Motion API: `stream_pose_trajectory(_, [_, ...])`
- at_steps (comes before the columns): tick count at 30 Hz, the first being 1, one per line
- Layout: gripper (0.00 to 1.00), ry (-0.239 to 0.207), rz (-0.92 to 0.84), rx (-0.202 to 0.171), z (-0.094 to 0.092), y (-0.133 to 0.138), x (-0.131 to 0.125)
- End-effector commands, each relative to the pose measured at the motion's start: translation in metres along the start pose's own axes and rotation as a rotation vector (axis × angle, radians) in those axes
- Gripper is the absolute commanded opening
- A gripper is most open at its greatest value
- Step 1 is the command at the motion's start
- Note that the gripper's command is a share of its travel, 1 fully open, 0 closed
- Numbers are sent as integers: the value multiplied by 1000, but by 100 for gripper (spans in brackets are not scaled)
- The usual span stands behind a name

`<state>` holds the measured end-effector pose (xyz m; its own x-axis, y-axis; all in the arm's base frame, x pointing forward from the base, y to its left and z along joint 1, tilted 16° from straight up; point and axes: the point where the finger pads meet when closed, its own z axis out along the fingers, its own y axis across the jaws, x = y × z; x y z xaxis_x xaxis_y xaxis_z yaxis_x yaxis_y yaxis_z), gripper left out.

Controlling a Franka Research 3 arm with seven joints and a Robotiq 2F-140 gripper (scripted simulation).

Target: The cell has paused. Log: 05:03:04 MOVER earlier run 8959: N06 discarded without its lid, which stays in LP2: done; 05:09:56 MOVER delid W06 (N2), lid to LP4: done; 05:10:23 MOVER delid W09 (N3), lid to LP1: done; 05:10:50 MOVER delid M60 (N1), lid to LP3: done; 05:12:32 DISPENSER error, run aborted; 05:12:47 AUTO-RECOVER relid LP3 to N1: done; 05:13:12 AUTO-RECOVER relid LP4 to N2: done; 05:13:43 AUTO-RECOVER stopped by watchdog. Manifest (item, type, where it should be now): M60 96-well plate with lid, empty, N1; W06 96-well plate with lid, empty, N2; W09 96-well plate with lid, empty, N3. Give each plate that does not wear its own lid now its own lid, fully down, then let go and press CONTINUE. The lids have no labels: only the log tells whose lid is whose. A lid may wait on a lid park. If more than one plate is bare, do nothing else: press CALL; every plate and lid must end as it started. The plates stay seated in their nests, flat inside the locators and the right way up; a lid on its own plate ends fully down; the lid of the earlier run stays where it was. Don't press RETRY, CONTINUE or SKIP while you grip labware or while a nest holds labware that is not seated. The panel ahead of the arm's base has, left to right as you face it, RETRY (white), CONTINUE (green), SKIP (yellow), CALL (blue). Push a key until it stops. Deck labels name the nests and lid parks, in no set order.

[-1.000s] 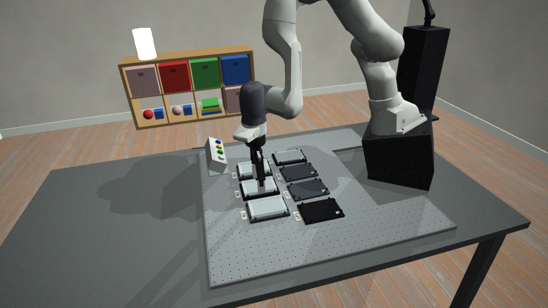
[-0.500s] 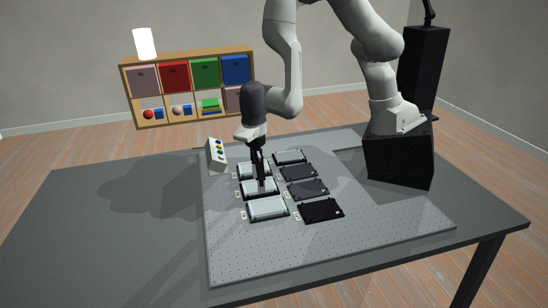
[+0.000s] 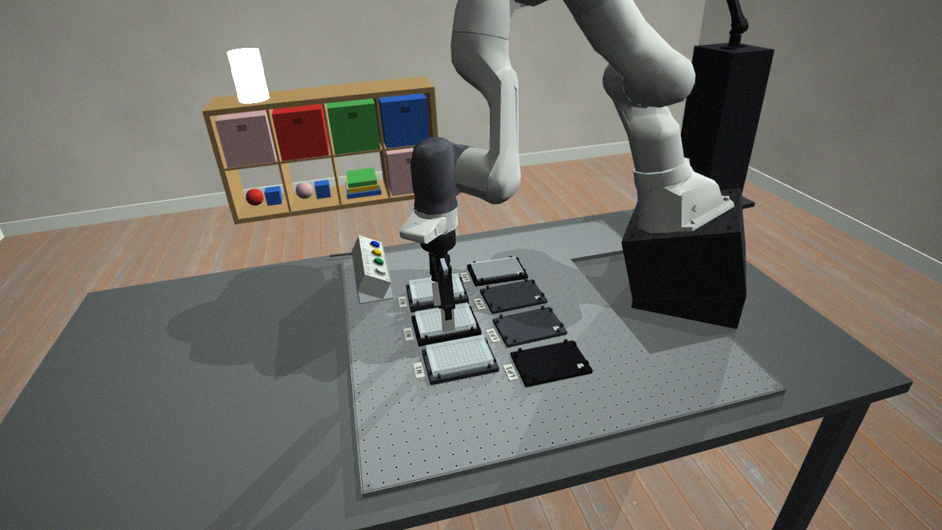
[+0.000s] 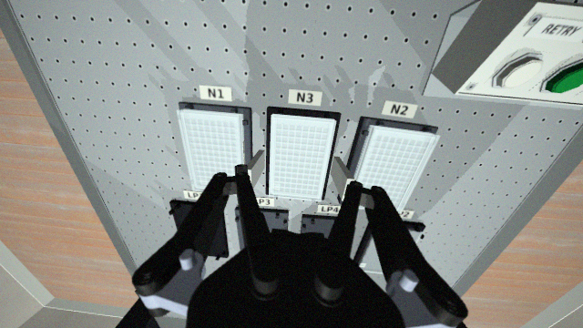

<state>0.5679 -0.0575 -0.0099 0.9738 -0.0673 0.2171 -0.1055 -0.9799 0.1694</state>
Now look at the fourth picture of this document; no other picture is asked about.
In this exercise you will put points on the white label reading lp3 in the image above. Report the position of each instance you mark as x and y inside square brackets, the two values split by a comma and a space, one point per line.
[265, 201]

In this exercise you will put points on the white label reading lp1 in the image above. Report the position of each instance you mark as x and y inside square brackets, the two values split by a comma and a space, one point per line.
[190, 194]

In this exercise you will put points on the white label reading n3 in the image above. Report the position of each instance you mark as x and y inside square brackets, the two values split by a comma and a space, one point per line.
[305, 97]

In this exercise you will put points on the white label with black text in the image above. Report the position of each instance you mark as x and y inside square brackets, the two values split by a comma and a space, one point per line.
[328, 208]

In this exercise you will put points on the white label reading lp2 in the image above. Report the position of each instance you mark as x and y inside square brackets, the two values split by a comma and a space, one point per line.
[407, 214]

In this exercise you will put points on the white label reading n1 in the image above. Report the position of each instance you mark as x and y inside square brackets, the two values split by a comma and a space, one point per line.
[216, 93]

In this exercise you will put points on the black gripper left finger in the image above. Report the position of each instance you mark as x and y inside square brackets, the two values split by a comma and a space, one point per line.
[166, 280]

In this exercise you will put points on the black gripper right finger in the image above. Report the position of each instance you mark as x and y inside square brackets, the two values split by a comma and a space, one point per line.
[422, 296]

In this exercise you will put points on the white n2 label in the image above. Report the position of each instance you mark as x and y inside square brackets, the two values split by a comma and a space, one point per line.
[399, 109]

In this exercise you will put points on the white button panel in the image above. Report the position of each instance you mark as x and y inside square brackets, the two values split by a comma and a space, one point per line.
[528, 52]

